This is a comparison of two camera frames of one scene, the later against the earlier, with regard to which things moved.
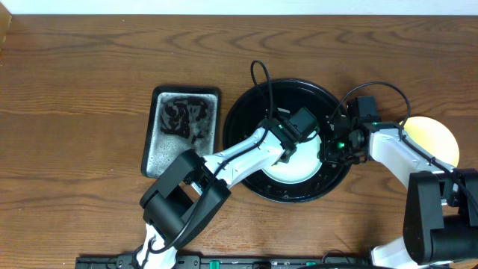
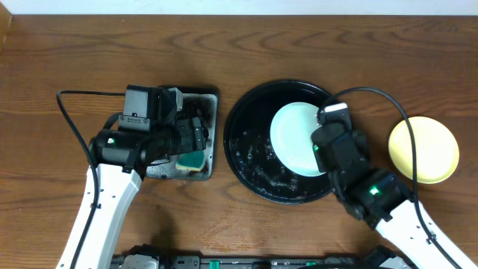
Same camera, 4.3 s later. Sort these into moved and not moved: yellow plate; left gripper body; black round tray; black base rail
Moved: left gripper body
Not moved: black round tray; yellow plate; black base rail
